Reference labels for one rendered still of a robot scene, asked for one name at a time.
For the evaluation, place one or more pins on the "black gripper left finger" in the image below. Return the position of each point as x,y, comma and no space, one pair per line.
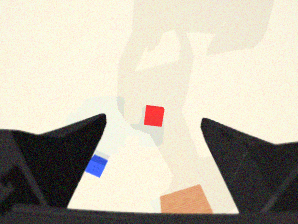
53,162

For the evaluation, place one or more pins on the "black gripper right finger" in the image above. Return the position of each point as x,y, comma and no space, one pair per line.
256,172

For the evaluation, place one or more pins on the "blue block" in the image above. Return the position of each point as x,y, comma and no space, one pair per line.
96,165

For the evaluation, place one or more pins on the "red block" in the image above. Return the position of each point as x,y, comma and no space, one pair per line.
154,115

